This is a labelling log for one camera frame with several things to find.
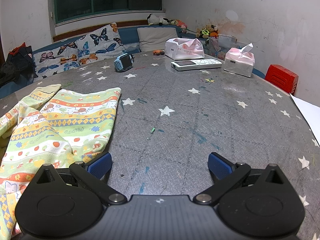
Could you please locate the small butterfly-print pillow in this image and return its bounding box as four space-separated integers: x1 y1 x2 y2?
32 39 80 81

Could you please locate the pink plush toy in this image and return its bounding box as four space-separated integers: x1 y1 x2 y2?
170 19 188 34

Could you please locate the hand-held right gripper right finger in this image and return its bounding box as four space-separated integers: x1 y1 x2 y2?
195 152 284 205

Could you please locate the red plastic stool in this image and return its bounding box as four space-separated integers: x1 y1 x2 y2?
264 64 299 96

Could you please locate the clear bear-print storage box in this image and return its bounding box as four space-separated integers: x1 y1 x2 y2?
206 34 238 57

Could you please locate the dark clothes pile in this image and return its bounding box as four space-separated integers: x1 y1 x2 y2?
0 42 36 88

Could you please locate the grey cushion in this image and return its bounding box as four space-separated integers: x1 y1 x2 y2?
137 27 179 53

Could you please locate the large butterfly-print pillow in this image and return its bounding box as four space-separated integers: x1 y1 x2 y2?
76 22 125 67

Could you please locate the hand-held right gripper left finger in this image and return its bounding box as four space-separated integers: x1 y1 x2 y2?
36 152 128 205

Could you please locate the pink tissue pack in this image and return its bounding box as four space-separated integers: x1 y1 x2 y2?
223 43 256 78

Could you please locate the striped cartoon-print child's garment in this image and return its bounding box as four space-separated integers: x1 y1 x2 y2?
0 84 122 240

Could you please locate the white wet wipes pack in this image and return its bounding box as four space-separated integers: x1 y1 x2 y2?
165 37 206 61

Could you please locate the white remote control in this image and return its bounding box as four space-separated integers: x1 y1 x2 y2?
171 58 223 72

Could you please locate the grey star-print tablecloth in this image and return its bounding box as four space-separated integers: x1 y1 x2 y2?
0 50 320 240

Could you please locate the pair of dark socks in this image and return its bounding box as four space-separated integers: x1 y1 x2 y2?
114 53 136 73

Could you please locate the white paper sheet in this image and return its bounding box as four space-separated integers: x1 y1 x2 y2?
289 93 320 148

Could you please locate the black and white plush toy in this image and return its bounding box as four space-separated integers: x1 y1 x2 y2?
147 14 171 26

